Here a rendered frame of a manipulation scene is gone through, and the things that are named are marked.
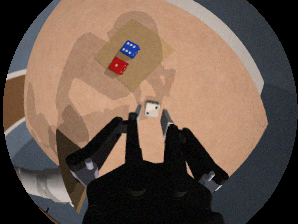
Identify blue die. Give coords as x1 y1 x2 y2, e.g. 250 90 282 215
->
120 40 140 59

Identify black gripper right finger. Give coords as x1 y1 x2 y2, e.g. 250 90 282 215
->
160 109 229 197

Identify white die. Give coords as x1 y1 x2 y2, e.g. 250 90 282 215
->
144 100 160 118

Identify red die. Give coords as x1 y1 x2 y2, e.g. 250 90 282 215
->
108 57 129 75

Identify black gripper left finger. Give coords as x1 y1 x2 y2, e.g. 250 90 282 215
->
66 104 148 196

